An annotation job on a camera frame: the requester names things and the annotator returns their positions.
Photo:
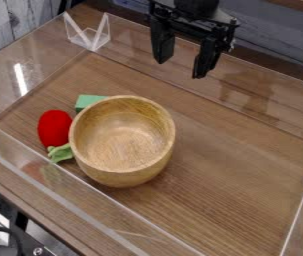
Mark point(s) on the green rectangular block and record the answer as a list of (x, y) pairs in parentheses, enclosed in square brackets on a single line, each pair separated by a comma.
[(86, 100)]

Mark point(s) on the light wooden bowl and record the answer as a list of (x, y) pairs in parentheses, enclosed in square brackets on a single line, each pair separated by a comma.
[(122, 138)]

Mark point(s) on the clear acrylic tray walls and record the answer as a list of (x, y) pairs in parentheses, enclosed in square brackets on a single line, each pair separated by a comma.
[(228, 198)]

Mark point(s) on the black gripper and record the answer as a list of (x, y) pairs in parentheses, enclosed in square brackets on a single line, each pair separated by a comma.
[(199, 19)]

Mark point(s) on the black table frame bracket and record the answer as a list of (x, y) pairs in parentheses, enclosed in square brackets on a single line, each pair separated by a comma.
[(32, 246)]

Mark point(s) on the red plush strawberry toy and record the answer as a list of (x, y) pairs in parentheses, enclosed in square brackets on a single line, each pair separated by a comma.
[(53, 130)]

